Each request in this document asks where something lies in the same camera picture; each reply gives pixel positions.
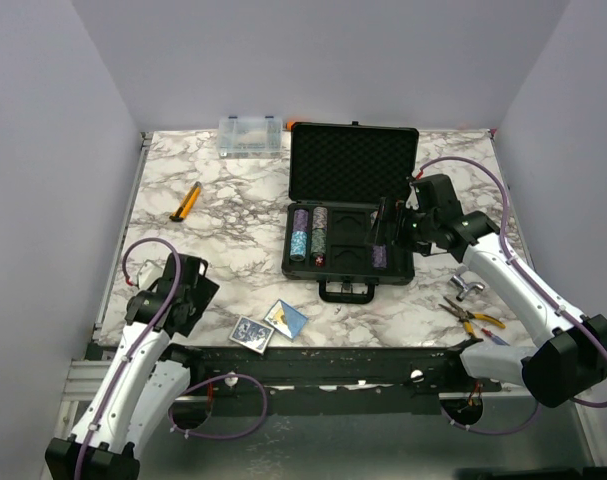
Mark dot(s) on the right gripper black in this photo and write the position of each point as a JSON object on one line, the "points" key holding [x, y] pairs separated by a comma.
{"points": [[422, 248]]}

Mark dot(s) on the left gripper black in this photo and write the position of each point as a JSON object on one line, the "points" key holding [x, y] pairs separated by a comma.
{"points": [[204, 292]]}

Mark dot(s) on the purple 500 chip stack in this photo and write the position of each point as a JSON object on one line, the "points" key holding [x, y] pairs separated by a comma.
{"points": [[379, 256]]}

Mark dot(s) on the ace of spades card deck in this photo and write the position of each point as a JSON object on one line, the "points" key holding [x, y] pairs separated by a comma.
{"points": [[285, 319]]}

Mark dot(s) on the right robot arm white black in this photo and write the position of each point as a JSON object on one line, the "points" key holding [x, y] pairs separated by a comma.
{"points": [[569, 351]]}

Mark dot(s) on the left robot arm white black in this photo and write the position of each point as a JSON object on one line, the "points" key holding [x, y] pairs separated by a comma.
{"points": [[143, 379]]}

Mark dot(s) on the black poker set case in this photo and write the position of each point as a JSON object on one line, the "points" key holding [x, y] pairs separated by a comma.
{"points": [[347, 168]]}

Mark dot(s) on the blue back card deck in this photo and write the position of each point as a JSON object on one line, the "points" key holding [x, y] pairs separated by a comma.
{"points": [[251, 334]]}

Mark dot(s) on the dark green chip stack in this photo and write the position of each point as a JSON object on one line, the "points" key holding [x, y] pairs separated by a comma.
{"points": [[318, 242]]}

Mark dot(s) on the purple chip stack back left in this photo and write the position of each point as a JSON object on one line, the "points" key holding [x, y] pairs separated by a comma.
{"points": [[300, 220]]}

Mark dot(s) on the yellow black utility knife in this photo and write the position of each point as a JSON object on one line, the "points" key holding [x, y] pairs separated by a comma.
{"points": [[186, 204]]}

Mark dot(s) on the light blue chip stack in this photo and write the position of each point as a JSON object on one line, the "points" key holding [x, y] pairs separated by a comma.
{"points": [[298, 246]]}

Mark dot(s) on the silver metal clamp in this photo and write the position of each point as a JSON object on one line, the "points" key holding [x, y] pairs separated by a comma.
{"points": [[464, 287]]}

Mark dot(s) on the clear plastic organizer box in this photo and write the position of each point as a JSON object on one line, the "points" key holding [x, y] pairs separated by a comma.
{"points": [[249, 136]]}

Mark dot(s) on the red blue screwdriver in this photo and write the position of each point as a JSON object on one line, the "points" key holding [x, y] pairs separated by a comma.
{"points": [[494, 338]]}

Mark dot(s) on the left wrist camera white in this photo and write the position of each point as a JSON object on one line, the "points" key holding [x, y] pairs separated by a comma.
{"points": [[148, 274]]}

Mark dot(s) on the yellow handled pliers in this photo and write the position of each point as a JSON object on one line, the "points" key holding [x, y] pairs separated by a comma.
{"points": [[466, 317]]}

